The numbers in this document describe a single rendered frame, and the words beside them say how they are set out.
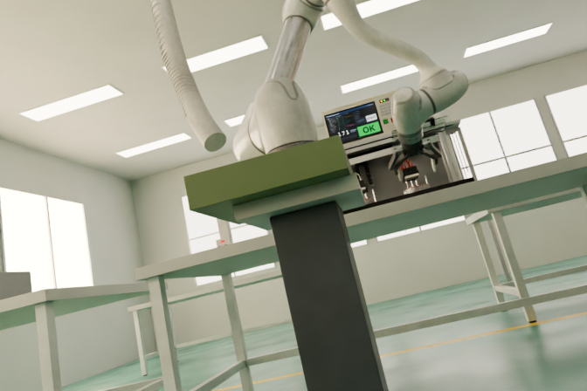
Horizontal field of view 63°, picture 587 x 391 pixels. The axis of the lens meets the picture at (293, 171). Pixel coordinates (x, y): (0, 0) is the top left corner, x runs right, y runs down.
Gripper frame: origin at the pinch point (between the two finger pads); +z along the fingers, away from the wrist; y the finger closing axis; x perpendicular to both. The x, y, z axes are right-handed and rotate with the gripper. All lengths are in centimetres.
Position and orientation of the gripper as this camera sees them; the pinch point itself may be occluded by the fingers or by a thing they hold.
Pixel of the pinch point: (417, 172)
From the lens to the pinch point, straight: 194.2
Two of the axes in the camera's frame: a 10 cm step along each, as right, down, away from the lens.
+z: 2.9, 6.4, 7.1
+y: 9.5, -2.6, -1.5
